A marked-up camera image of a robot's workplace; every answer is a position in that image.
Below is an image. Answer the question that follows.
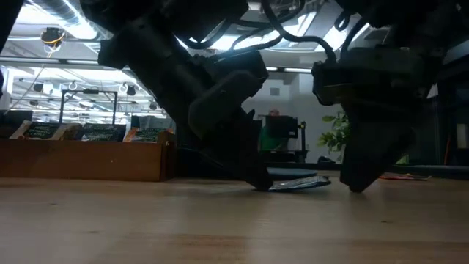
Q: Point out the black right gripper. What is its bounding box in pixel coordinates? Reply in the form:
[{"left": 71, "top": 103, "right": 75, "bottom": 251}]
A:
[{"left": 339, "top": 46, "right": 443, "bottom": 194}]

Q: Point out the wooden compartment organizer box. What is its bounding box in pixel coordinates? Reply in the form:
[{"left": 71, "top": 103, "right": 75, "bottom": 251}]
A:
[{"left": 0, "top": 125, "right": 180, "bottom": 183}]

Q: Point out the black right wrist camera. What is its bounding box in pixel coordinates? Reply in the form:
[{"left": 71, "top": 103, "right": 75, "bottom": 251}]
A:
[{"left": 311, "top": 59, "right": 353, "bottom": 108}]

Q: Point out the grey cloth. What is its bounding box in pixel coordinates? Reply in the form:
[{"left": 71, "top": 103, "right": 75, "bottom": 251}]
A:
[{"left": 138, "top": 115, "right": 175, "bottom": 130}]

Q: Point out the black screen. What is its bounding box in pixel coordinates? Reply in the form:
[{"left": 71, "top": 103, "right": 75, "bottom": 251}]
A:
[{"left": 0, "top": 109, "right": 34, "bottom": 124}]

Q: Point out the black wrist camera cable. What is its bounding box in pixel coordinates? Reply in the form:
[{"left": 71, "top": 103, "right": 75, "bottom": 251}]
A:
[{"left": 260, "top": 0, "right": 339, "bottom": 64}]

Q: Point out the coiled yellow ceiling cable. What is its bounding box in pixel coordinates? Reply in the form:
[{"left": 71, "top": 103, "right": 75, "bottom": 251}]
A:
[{"left": 39, "top": 26, "right": 67, "bottom": 49}]

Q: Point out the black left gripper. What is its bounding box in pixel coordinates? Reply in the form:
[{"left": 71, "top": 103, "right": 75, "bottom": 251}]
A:
[{"left": 97, "top": 21, "right": 275, "bottom": 192}]

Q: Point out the person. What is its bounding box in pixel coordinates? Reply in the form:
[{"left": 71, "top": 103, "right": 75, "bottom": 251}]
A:
[{"left": 258, "top": 108, "right": 291, "bottom": 152}]

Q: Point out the long ceiling light bar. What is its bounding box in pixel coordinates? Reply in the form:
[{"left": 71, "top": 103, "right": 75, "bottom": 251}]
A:
[{"left": 0, "top": 56, "right": 313, "bottom": 73}]

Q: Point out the black background rig frame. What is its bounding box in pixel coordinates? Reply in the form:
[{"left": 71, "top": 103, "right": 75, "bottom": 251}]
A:
[{"left": 57, "top": 89, "right": 119, "bottom": 125}]

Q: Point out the black computer monitor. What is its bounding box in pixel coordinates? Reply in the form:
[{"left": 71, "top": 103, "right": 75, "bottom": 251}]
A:
[{"left": 265, "top": 114, "right": 299, "bottom": 139}]

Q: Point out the beige tea packet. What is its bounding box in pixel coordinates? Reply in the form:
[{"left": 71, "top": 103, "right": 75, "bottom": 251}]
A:
[
  {"left": 58, "top": 123, "right": 82, "bottom": 142},
  {"left": 9, "top": 120, "right": 67, "bottom": 141}
]

